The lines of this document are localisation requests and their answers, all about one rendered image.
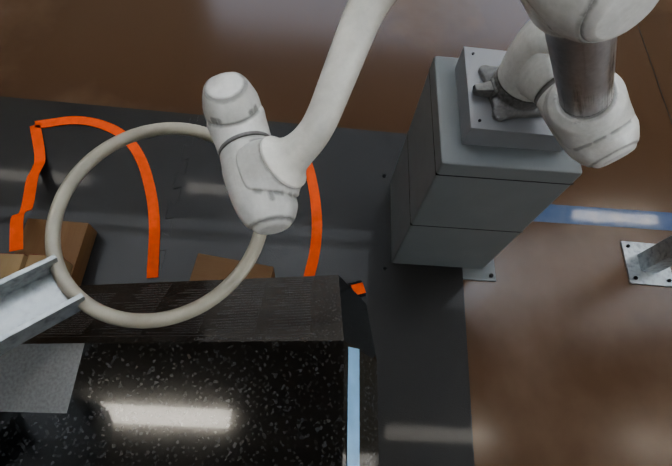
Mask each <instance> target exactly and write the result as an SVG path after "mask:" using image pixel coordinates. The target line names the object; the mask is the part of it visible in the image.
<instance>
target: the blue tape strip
mask: <svg viewBox="0 0 672 466"><path fill-rule="evenodd" d="M347 466H359V349H357V348H352V347H348V422H347Z"/></svg>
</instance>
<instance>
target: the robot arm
mask: <svg viewBox="0 0 672 466"><path fill-rule="evenodd" d="M395 1H396V0H348V2H347V4H346V6H345V9H344V11H343V14H342V16H341V19H340V22H339V24H338V27H337V30H336V32H335V35H334V38H333V41H332V44H331V46H330V49H329V52H328V55H327V57H326V60H325V63H324V66H323V69H322V71H321V74H320V77H319V80H318V82H317V85H316V88H315V91H314V93H313V96H312V99H311V102H310V104H309V107H308V109H307V111H306V113H305V115H304V117H303V119H302V121H301V122H300V123H299V125H298V126H297V127H296V128H295V129H294V130H293V131H292V132H291V133H290V134H288V135H287V136H285V137H282V138H278V137H275V136H271V133H270V130H269V126H268V122H267V119H266V115H265V111H264V108H263V106H262V105H261V102H260V99H259V96H258V94H257V92H256V90H255V89H254V87H253V86H252V84H251V83H250V82H249V81H248V80H247V79H246V78H245V77H244V76H243V75H241V74H240V73H237V72H225V73H220V74H218V75H215V76H213V77H211V78H209V79H208V80H207V81H206V83H205V85H204V87H203V92H202V109H203V113H204V116H205V119H206V122H207V123H206V124H207V128H208V131H209V133H210V135H211V137H212V140H213V142H214V145H215V147H216V150H217V153H218V155H219V159H220V163H221V168H222V175H223V179H224V183H225V186H226V189H227V192H228V195H229V198H230V200H231V203H232V205H233V207H234V209H235V211H236V213H237V215H238V217H239V218H240V220H241V221H242V222H243V223H244V225H245V226H246V227H247V228H248V229H250V230H252V231H254V232H256V233H257V234H261V235H270V234H276V233H279V232H282V231H284V230H286V229H288V228H289V227H290V226H291V224H292V223H293V222H294V221H295V218H296V215H297V210H298V202H297V197H298V196H299V192H300V189H301V187H302V186H303V185H304V184H305V182H306V178H307V176H306V170H307V168H308V167H309V165H310V164H311V163H312V162H313V161H314V160H315V158H316V157H317V156H318V155H319V154H320V152H321V151H322V150H323V149H324V147H325V146H326V144H327V143H328V141H329V140H330V138H331V136H332V135H333V133H334V131H335V129H336V127H337V125H338V123H339V121H340V118H341V116H342V114H343V111H344V109H345V107H346V104H347V102H348V100H349V97H350V95H351V93H352V90H353V88H354V85H355V83H356V81H357V78H358V76H359V73H360V71H361V69H362V66H363V64H364V62H365V59H366V57H367V54H368V52H369V50H370V47H371V45H372V43H373V40H374V38H375V36H376V33H377V31H378V29H379V27H380V25H381V23H382V21H383V19H384V17H385V16H386V14H387V12H388V11H389V9H390V8H391V7H392V5H393V4H394V3H395ZM520 1H521V3H522V4H523V6H524V8H525V10H526V12H527V14H528V16H529V18H530V20H529V21H528V22H527V23H526V24H525V25H524V26H523V27H522V28H521V30H520V31H519V32H518V34H517V35H516V37H515V38H514V40H513V41H512V43H511V45H510V46H509V48H508V50H507V52H506V54H505V55H504V58H503V60H502V62H501V64H500V66H490V65H482V66H480V68H479V70H478V73H479V75H480V76H481V78H482V79H483V83H479V84H475V85H474V86H473V90H472V92H473V95H475V96H482V97H488V98H489V101H490V104H491V108H492V118H493V119H494V120H496V121H503V120H505V119H512V118H530V117H543V119H544V121H545V123H546V124H547V126H548V128H549V129H550V131H551V132H552V134H553V136H554V137H555V138H556V140H557V141H558V143H559V144H560V145H561V147H562V148H563V149H564V151H565V152H566V153H567V154H568V155H569V156H570V157H571V158H572V159H574V160H575V161H577V162H578V163H580V164H582V165H584V166H586V167H593V168H602V167H604V166H607V165H609V164H611V163H613V162H615V161H617V160H619V159H621V158H622V157H624V156H626V155H628V154H629V153H631V152H632V151H633V150H635V148H636V146H637V142H638V141H639V137H640V126H639V120H638V118H637V116H636V114H635V113H634V109H633V107H632V104H631V101H630V98H629V95H628V91H627V88H626V85H625V83H624V81H623V80H622V78H621V77H620V76H619V75H618V74H617V73H615V63H616V49H617V37H618V36H620V35H622V34H624V33H625V32H627V31H629V30H630V29H631V28H633V27H634V26H636V25H637V24H638V23H639V22H641V21H642V20H643V19H644V18H645V17H646V16H647V15H648V14H649V13H650V12H651V11H652V10H653V8H654V7H655V6H656V4H657V3H658V1H659V0H520Z"/></svg>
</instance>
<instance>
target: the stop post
mask: <svg viewBox="0 0 672 466"><path fill-rule="evenodd" d="M620 244H621V248H622V252H623V257H624V261H625V266H626V270H627V274H628V279H629V283H630V284H639V285H651V286H663V287H672V272H671V268H670V267H671V266H672V235H671V236H670V237H668V238H666V239H664V240H662V241H661V242H659V243H657V244H652V243H640V242H629V241H620Z"/></svg>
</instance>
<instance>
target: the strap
mask: <svg viewBox="0 0 672 466"><path fill-rule="evenodd" d="M68 124H80V125H88V126H93V127H96V128H100V129H102V130H105V131H107V132H109V133H112V134H113V135H115V136H116V135H118V134H120V133H123V132H125V131H124V130H123V129H121V128H120V127H118V126H116V125H114V124H112V123H109V122H106V121H103V120H100V119H96V118H91V117H83V116H68V117H60V118H53V119H46V120H39V121H35V125H33V126H30V131H31V137H32V143H33V149H34V165H33V167H32V169H31V171H30V173H29V174H28V176H27V179H26V183H25V188H24V194H23V200H22V205H21V209H20V211H19V214H15V215H12V216H11V219H10V234H9V252H12V251H16V250H21V249H23V220H24V214H25V212H27V211H30V210H32V208H33V205H34V200H35V194H36V188H37V182H38V177H39V173H40V171H41V170H42V168H43V166H44V164H45V147H44V141H43V136H42V131H41V128H46V127H53V126H60V125H68ZM126 146H127V147H128V148H129V150H130V151H131V153H132V154H133V156H134V158H135V160H136V162H137V165H138V167H139V170H140V173H141V177H142V181H143V184H144V189H145V194H146V200H147V207H148V217H149V242H148V260H147V277H146V278H155V277H158V271H159V249H160V215H159V206H158V199H157V193H156V188H155V184H154V180H153V176H152V173H151V170H150V166H149V164H148V161H147V159H146V157H145V155H144V153H143V151H142V149H141V148H140V146H139V145H138V143H137V142H133V143H131V144H128V145H126ZM306 176H307V183H308V189H309V195H310V203H311V214H312V232H311V244H310V251H309V256H308V260H307V264H306V268H305V272H304V276H315V273H316V269H317V265H318V260H319V255H320V249H321V240H322V211H321V202H320V195H319V188H318V183H317V178H316V174H315V170H314V167H313V164H312V163H311V164H310V165H309V167H308V168H307V170H306Z"/></svg>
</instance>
